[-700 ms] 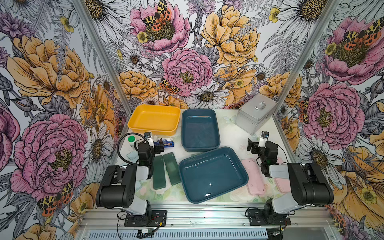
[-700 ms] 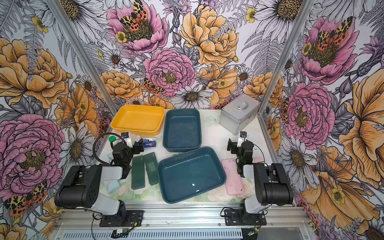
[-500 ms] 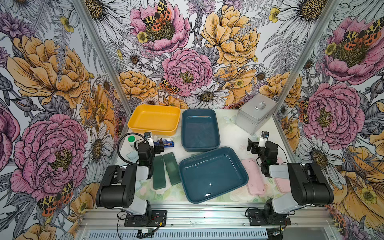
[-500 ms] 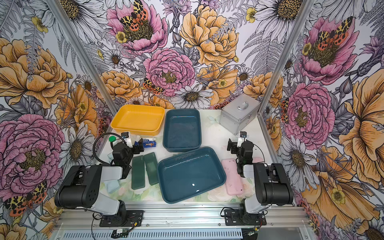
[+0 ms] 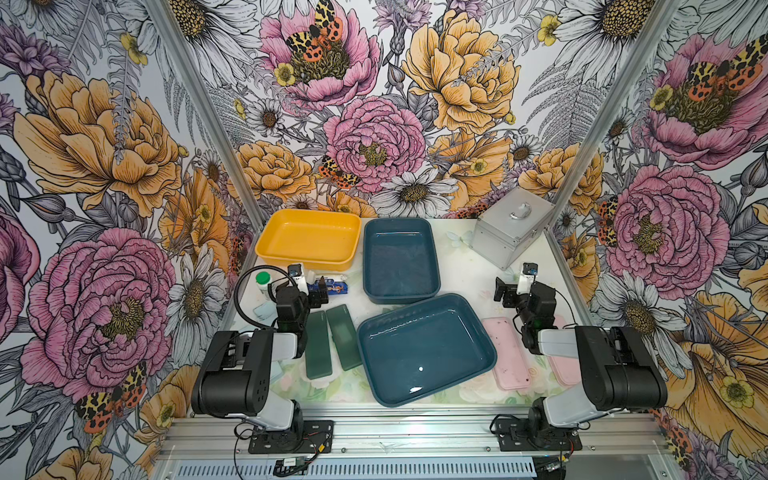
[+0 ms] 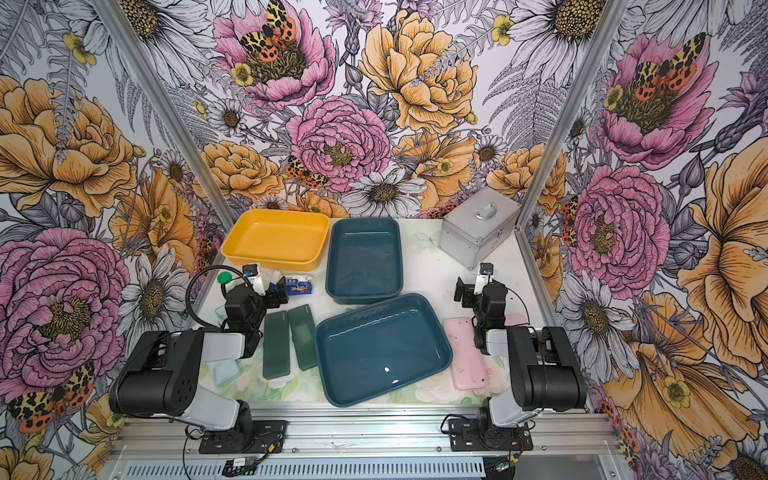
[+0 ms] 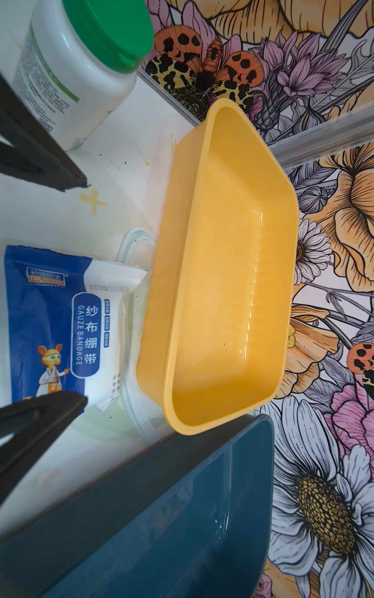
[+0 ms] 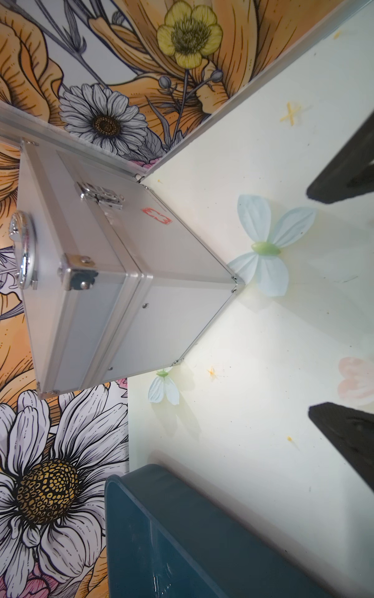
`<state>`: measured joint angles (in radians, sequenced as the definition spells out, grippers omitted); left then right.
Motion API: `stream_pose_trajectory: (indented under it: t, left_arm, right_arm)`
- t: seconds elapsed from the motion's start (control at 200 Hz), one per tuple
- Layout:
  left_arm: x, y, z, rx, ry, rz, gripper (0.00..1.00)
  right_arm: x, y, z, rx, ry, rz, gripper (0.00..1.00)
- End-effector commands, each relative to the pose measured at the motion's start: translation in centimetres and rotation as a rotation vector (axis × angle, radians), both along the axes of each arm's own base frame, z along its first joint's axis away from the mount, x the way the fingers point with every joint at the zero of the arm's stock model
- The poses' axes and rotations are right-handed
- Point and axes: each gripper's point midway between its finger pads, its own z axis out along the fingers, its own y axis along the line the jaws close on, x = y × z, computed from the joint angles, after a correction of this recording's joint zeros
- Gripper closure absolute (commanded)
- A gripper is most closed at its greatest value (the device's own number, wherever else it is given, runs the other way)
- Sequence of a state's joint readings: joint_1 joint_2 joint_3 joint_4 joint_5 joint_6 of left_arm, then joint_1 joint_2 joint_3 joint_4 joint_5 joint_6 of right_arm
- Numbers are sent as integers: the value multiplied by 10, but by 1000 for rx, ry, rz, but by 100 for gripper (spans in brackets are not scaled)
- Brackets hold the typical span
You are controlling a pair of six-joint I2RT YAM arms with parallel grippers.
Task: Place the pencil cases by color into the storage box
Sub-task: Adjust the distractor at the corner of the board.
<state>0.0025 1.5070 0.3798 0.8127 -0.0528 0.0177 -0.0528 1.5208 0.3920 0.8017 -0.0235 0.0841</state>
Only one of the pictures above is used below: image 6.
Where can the blue white gauze bandage pack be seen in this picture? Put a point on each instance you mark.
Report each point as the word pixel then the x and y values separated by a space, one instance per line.
pixel 297 285

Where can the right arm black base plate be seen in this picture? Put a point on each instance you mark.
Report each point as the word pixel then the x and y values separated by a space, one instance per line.
pixel 469 435

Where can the outer light blue pencil case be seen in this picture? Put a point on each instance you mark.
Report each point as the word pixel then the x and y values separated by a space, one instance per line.
pixel 224 372

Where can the yellow plastic tray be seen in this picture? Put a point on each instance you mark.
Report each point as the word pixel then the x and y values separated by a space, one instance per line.
pixel 277 239

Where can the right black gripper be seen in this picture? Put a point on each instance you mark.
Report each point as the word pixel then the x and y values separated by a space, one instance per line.
pixel 468 289

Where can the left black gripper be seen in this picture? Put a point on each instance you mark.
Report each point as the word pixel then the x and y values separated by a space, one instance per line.
pixel 274 301

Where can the silver metal case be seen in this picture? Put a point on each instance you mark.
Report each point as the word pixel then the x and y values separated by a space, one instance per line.
pixel 471 231

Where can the small teal plastic tray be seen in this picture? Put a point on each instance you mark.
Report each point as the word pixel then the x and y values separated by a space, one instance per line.
pixel 365 262

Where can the left pink pencil case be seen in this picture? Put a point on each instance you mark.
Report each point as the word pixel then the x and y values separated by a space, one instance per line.
pixel 467 367

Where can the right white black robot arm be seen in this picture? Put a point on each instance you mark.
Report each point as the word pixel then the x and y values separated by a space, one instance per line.
pixel 544 372

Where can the white slotted cable duct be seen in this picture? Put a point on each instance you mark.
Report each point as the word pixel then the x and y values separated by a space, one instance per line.
pixel 312 468

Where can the aluminium front rail frame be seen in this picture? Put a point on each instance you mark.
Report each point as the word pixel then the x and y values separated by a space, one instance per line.
pixel 370 430

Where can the large teal plastic tray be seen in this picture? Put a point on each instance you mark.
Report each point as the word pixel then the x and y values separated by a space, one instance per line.
pixel 382 349

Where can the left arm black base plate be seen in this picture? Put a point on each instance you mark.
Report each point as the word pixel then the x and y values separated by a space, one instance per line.
pixel 258 437

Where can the dark green pencil case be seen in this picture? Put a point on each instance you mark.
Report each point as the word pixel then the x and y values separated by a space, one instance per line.
pixel 276 346
pixel 302 326

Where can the aluminium corner post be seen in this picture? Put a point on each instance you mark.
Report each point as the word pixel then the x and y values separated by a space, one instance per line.
pixel 606 28
pixel 122 33

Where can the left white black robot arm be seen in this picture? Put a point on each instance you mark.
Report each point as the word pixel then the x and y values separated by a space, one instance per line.
pixel 160 377

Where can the right aluminium corner post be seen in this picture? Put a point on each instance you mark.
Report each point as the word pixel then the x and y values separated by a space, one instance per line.
pixel 606 28

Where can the left aluminium corner post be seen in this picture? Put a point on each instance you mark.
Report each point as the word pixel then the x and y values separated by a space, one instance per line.
pixel 122 33

